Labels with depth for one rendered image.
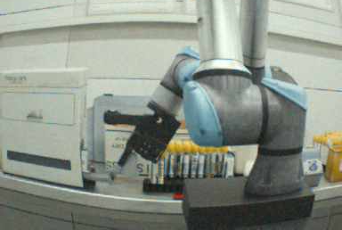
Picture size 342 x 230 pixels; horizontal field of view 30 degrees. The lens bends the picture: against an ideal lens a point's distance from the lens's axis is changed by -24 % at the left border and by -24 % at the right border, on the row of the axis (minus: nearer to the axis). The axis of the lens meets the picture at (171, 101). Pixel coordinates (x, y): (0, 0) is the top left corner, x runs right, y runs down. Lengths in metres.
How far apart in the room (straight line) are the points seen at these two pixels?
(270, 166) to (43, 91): 0.64
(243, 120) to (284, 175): 0.16
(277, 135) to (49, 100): 0.63
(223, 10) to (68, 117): 0.53
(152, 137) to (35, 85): 0.33
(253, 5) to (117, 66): 0.88
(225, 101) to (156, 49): 1.04
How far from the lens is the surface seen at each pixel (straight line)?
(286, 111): 1.49
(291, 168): 1.51
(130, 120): 1.87
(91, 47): 2.49
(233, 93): 1.46
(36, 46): 2.51
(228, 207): 1.44
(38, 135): 1.87
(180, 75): 1.76
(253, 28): 1.72
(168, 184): 1.96
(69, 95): 1.85
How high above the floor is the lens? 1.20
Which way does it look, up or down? 3 degrees down
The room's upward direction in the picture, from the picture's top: 2 degrees clockwise
